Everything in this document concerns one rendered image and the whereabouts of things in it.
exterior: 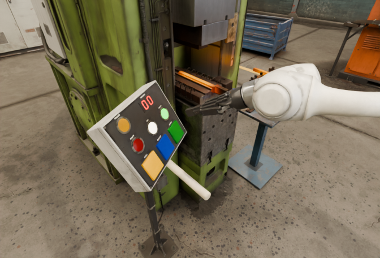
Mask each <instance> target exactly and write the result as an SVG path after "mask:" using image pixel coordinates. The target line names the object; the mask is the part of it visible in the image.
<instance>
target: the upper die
mask: <svg viewBox="0 0 380 258"><path fill-rule="evenodd" d="M227 28H228V20H223V21H218V22H215V23H210V24H204V25H201V26H198V27H191V26H188V25H184V24H179V23H174V22H173V37H174V38H176V39H178V40H182V41H186V42H189V43H192V44H195V45H199V46H204V45H207V44H211V43H213V42H217V41H220V40H224V39H226V38H227Z"/></svg>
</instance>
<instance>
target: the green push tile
mask: <svg viewBox="0 0 380 258"><path fill-rule="evenodd" d="M168 132H169V134H170V135H171V137H172V138H173V140H174V142H175V143H176V144H177V143H178V142H179V140H180V139H181V137H182V136H183V134H184V132H183V130H182V129H181V127H180V126H179V124H178V122H177V121H176V120H174V121H173V123H172V125H171V126H170V127H169V129H168Z"/></svg>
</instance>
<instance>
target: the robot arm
mask: <svg viewBox="0 0 380 258"><path fill-rule="evenodd" d="M230 108H235V109H236V110H241V109H245V108H249V109H255V110H256V112H258V113H259V115H260V116H262V117H264V118H266V119H268V120H271V121H305V120H307V119H308V118H310V117H312V116H315V115H337V116H345V117H369V118H380V92H357V91H347V90H342V89H335V88H331V87H327V86H325V85H323V84H322V83H321V77H320V75H319V72H318V70H317V68H316V66H315V65H314V64H311V63H303V64H295V65H292V66H286V67H282V68H279V69H277V70H274V71H271V72H269V73H267V74H266V75H264V76H263V77H261V78H257V79H255V80H251V81H248V82H246V83H243V85H242V86H240V87H237V88H234V89H232V90H231V93H229V91H227V92H225V93H224V94H221V95H219V96H217V97H214V98H211V99H209V100H206V101H205V103H203V104H202V105H197V106H194V107H190V108H187V109H186V110H185V112H186V114H187V116H188V117H191V116H194V115H198V114H201V115H202V116H207V115H217V114H219V115H223V114H224V111H225V110H228V109H230Z"/></svg>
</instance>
